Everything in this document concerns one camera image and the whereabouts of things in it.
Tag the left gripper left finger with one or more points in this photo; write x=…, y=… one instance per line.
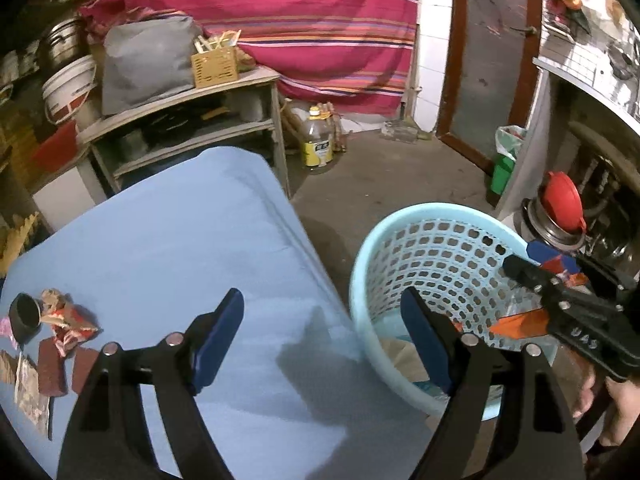
x=107, y=436

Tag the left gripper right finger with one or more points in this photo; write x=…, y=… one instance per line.
x=535, y=436

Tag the orange snack wrapper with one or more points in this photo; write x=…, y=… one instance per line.
x=534, y=323

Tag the beige cloth rag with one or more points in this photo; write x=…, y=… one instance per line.
x=405, y=359

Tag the pink foil wrapper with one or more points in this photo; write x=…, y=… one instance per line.
x=7, y=332

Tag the person's right hand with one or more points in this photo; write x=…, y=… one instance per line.
x=622, y=406

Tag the dirty printed paper bag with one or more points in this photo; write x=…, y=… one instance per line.
x=31, y=402

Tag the brown scouring pad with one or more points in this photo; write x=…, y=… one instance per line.
x=84, y=360
x=51, y=373

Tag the red crumpled wrapper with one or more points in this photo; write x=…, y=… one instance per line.
x=69, y=326

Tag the crumpled brown paper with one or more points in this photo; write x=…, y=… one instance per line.
x=8, y=367

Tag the black cup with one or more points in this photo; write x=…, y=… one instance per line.
x=24, y=316

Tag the light blue laundry basket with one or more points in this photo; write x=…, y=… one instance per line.
x=452, y=255

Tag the green bin with bag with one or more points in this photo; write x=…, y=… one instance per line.
x=508, y=140

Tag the yellow egg tray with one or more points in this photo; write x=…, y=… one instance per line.
x=15, y=241

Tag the white cabinet box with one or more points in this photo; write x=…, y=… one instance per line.
x=69, y=195

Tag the red plastic basin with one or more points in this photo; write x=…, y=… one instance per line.
x=57, y=151

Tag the brown framed door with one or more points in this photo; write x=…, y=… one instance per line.
x=490, y=78

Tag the oil bottle yellow label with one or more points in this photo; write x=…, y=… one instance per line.
x=316, y=137

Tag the white plastic bucket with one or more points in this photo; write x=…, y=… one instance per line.
x=68, y=89

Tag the grey low shelf cabinet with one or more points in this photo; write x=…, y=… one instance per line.
x=131, y=146

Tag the grey cloth cover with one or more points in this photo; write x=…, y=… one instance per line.
x=147, y=61

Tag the red striped curtain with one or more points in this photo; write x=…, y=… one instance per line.
x=353, y=53

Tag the yellow utensil holder box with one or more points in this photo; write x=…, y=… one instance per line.
x=214, y=61

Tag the steel cooking pot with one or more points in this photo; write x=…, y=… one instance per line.
x=62, y=44

